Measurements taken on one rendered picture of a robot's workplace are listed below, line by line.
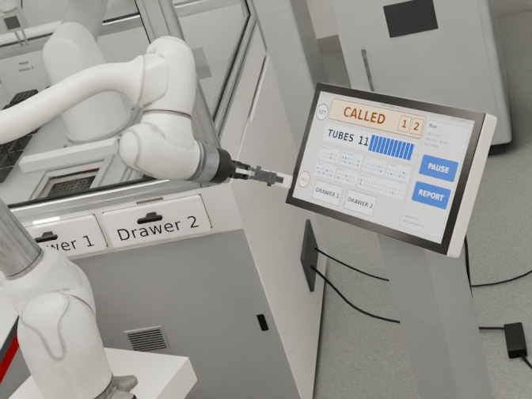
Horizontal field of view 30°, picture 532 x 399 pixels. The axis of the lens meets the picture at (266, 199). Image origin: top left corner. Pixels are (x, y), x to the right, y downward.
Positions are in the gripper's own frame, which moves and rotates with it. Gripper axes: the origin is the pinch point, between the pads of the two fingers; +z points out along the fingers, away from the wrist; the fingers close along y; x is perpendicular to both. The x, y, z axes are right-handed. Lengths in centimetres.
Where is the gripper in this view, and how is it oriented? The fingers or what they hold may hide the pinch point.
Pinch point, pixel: (275, 178)
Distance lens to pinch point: 225.4
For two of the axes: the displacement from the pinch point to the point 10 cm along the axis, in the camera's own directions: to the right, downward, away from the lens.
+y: -6.5, -1.7, 7.4
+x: -2.2, 9.7, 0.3
